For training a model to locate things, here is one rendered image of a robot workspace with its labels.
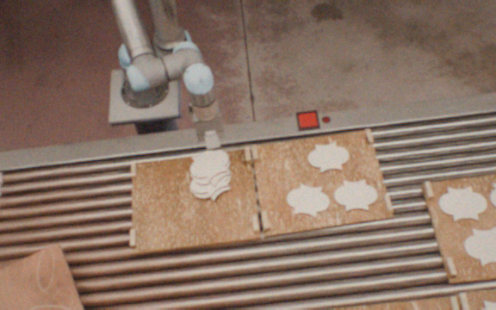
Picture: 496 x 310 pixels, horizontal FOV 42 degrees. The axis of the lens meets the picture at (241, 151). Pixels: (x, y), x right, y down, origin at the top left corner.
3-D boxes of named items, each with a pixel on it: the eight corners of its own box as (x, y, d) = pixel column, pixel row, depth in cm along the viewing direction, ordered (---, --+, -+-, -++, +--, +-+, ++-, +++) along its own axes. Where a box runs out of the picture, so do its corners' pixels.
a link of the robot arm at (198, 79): (206, 56, 181) (215, 77, 176) (211, 83, 190) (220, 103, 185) (179, 65, 180) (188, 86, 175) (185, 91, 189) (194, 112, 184)
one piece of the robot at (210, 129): (192, 127, 183) (200, 160, 197) (223, 120, 184) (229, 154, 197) (186, 96, 190) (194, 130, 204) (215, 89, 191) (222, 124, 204)
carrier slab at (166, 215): (133, 165, 226) (132, 163, 224) (250, 150, 225) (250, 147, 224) (132, 255, 205) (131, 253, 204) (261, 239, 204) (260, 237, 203)
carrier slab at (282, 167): (251, 149, 225) (251, 146, 224) (368, 132, 225) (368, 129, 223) (264, 238, 204) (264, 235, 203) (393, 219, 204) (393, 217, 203)
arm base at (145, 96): (123, 80, 255) (117, 62, 246) (161, 71, 256) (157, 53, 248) (127, 108, 246) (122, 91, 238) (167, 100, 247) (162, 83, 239)
